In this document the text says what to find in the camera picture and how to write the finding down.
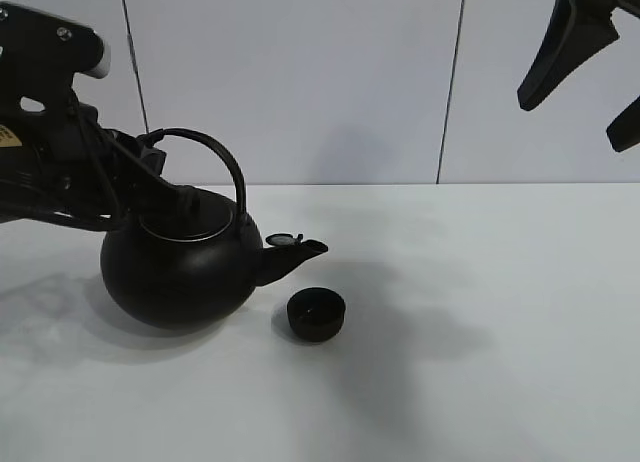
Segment black teapot with handle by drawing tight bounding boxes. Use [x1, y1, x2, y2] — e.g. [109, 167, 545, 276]
[100, 128, 328, 330]

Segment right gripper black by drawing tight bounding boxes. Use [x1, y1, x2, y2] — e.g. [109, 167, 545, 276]
[517, 0, 640, 152]

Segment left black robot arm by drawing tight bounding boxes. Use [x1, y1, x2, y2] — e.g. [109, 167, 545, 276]
[1, 1, 200, 232]

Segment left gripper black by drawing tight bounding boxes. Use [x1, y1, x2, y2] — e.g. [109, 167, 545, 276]
[1, 1, 201, 222]

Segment small black teacup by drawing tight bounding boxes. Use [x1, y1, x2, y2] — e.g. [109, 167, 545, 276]
[286, 287, 346, 343]

